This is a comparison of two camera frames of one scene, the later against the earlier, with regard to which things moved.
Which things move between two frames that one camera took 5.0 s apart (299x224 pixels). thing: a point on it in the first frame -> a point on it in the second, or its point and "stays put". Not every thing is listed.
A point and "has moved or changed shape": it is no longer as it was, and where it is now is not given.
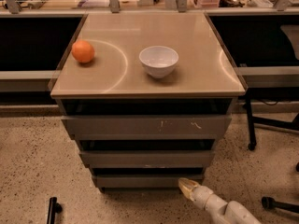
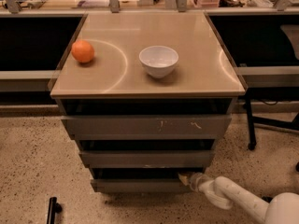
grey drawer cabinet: (133, 130) stays put
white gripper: (202, 194) -> (196, 181)
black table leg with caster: (251, 137) stays put
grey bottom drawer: (145, 180) has moved or changed shape
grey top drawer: (148, 127) stays put
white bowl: (159, 61) stays put
